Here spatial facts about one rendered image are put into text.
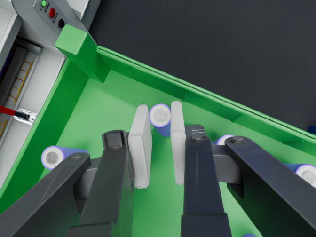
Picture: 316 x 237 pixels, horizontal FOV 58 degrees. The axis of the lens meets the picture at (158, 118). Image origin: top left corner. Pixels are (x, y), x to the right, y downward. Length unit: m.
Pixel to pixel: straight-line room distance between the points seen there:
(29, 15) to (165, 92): 0.35
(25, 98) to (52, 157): 0.48
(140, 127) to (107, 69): 0.14
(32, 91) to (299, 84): 0.67
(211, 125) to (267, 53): 0.59
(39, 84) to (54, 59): 0.07
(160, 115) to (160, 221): 0.11
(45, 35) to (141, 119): 0.47
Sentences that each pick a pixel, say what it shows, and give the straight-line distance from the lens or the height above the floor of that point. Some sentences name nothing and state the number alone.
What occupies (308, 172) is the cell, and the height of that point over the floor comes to 0.55.
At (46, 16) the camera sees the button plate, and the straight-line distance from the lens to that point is 0.61.
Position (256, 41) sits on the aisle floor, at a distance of 0.85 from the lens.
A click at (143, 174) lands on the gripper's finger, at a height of 0.60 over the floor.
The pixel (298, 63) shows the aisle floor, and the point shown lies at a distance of 0.86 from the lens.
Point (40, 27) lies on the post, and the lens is 0.60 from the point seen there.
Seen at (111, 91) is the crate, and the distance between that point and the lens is 0.29.
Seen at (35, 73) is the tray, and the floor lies 0.16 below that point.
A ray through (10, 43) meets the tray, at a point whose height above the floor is 0.31.
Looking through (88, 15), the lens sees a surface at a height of 0.04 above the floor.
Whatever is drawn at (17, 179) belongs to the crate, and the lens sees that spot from 0.27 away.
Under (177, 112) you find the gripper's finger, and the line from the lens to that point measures 0.18.
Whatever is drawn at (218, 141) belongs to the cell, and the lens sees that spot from 0.21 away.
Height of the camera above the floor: 0.75
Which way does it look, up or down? 80 degrees down
